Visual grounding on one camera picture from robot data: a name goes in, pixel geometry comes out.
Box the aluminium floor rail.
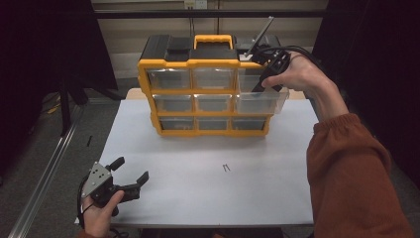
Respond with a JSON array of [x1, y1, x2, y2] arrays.
[[7, 104, 85, 238]]

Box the yellow floor cable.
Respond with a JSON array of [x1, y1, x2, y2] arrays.
[[46, 93, 63, 115]]

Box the white table cover sheet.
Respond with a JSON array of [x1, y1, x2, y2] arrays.
[[98, 98, 320, 228]]

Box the person's left hand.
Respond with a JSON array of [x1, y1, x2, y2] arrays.
[[80, 189, 126, 238]]

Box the yellow black organizer cabinet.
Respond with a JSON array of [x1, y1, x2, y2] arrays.
[[137, 34, 291, 138]]

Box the black curtain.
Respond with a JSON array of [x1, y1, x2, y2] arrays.
[[0, 0, 119, 186], [301, 0, 420, 182]]

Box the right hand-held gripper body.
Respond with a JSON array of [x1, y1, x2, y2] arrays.
[[243, 15, 292, 77]]

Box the clear plastic drawer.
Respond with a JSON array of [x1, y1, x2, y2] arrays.
[[235, 67, 291, 116]]

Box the rows of clear drawers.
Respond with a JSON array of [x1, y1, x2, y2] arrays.
[[147, 67, 275, 131]]

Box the black metal stand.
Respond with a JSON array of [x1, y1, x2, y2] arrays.
[[58, 77, 73, 137]]

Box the white wall socket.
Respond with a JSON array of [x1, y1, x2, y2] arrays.
[[183, 0, 209, 10]]

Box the black horizontal bar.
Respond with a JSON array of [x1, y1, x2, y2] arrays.
[[93, 9, 329, 20]]

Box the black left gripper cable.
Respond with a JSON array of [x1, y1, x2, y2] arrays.
[[76, 175, 97, 232]]

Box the person's right hand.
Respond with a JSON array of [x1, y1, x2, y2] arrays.
[[262, 51, 335, 100]]

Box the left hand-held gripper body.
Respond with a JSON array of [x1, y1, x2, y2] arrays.
[[80, 161, 142, 217]]

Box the yellow carry handle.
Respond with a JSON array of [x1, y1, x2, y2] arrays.
[[193, 34, 235, 51]]

